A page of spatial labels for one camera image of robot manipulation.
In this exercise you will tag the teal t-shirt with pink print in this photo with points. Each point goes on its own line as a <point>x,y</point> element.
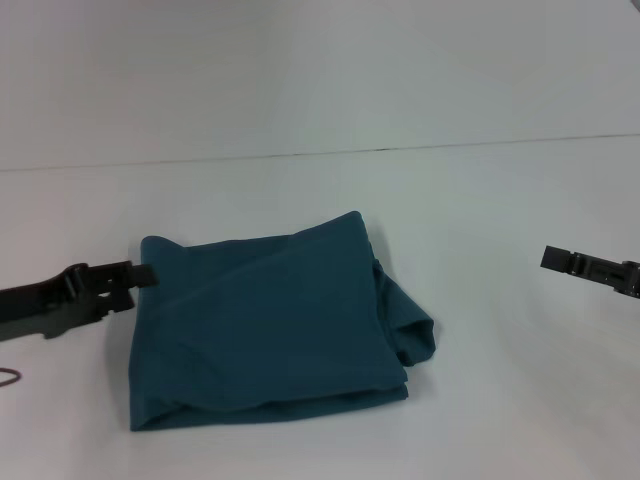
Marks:
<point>270,330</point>

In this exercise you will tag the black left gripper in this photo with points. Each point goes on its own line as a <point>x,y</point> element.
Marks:
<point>45,305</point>

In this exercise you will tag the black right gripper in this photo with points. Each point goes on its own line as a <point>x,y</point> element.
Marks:
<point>632,280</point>

